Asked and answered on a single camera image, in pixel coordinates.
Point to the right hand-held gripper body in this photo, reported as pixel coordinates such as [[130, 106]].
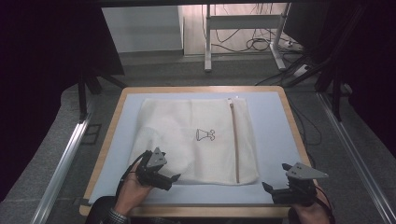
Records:
[[305, 171]]

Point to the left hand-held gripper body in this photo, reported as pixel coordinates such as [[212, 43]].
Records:
[[155, 159]]

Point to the white mesh laundry bag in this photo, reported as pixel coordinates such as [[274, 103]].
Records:
[[199, 140]]

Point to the person's left hand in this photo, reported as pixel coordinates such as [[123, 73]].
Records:
[[130, 193]]

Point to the person's right hand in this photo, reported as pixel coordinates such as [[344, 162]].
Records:
[[311, 214]]

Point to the wooden table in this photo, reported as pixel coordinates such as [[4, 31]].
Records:
[[202, 212]]

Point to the light blue table mat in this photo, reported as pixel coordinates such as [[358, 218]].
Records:
[[274, 124]]

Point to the black metal stand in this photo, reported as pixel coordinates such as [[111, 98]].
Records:
[[335, 99], [82, 99]]

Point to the white power strip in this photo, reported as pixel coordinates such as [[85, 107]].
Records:
[[301, 70]]

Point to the black curtain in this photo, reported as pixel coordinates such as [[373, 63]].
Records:
[[40, 77], [367, 62]]

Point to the white panel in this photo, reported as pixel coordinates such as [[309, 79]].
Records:
[[140, 29]]

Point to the aluminium floor rail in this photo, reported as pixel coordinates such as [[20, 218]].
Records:
[[355, 155], [62, 168]]

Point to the black floor frame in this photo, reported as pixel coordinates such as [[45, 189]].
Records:
[[91, 134]]

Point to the white metal desk frame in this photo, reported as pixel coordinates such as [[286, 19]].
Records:
[[208, 46]]

